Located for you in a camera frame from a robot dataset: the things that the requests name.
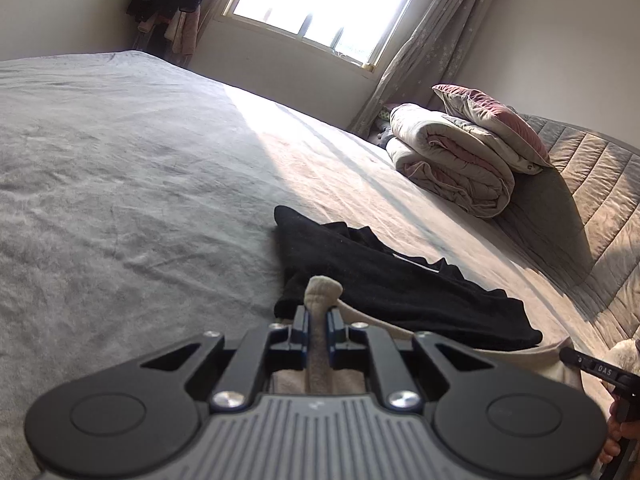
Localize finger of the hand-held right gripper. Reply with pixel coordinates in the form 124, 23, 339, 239
559, 347, 591, 373

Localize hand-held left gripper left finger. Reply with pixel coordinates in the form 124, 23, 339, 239
140, 305, 312, 410

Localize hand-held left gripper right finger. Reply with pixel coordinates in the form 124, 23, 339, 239
325, 307, 501, 411

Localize beige sweatshirt with black sleeves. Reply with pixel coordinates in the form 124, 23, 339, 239
270, 205, 586, 397

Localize hanging pink clothes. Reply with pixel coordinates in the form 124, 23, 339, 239
137, 7, 201, 56

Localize person's right hand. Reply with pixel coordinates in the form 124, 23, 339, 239
599, 416, 640, 465

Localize white fluffy dog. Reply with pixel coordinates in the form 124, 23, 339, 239
597, 337, 640, 396

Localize grey quilted headboard cover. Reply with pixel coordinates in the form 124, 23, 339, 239
500, 112, 640, 361

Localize dark bundle beside bed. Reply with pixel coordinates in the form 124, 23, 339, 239
367, 104, 396, 148

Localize folded beige and mauve duvet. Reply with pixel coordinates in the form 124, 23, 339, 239
385, 104, 516, 219

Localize bed with grey sheet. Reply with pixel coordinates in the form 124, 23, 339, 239
0, 50, 640, 480

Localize mauve pillow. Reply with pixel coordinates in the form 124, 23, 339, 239
432, 84, 551, 166

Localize patterned curtain beside duvet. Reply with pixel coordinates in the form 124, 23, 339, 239
350, 0, 501, 136

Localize window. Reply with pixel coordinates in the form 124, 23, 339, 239
222, 0, 431, 68

